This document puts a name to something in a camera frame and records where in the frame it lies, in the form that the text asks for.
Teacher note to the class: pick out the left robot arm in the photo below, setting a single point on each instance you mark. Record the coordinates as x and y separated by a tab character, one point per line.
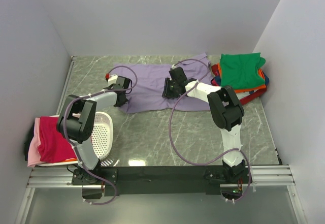
77	118

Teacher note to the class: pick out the pink t shirt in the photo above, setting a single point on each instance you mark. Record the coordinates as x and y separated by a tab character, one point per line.
34	157

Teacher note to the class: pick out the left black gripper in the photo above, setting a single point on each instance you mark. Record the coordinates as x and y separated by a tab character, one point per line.
122	103

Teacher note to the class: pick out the lavender t shirt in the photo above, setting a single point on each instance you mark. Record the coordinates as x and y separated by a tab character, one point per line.
147	94

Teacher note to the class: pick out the black base beam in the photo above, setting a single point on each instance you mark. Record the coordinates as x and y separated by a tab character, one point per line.
114	181

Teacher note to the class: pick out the black garment in basket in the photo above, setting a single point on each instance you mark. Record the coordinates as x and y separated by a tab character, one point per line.
27	141

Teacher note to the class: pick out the blue folded t shirt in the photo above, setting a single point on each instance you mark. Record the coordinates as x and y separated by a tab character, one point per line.
267	80

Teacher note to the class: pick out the red folded t shirt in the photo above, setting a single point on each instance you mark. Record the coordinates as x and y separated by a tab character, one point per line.
244	97

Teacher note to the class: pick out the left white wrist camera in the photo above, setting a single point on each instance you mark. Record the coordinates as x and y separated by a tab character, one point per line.
111	79

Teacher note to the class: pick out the green folded t shirt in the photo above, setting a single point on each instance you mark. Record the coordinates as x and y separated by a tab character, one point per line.
242	71

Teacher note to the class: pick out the orange folded t shirt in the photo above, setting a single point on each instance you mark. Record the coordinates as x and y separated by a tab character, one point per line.
262	75

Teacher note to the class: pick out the magenta t shirt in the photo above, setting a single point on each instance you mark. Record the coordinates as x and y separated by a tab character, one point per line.
53	148

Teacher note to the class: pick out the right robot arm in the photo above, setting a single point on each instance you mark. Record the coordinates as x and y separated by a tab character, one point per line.
227	114

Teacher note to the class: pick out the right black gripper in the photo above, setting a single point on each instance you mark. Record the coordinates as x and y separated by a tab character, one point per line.
167	92

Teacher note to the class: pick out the aluminium rail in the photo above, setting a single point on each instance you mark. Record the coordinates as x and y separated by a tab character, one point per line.
59	177

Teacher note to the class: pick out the white perforated laundry basket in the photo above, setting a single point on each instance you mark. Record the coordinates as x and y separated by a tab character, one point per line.
101	138

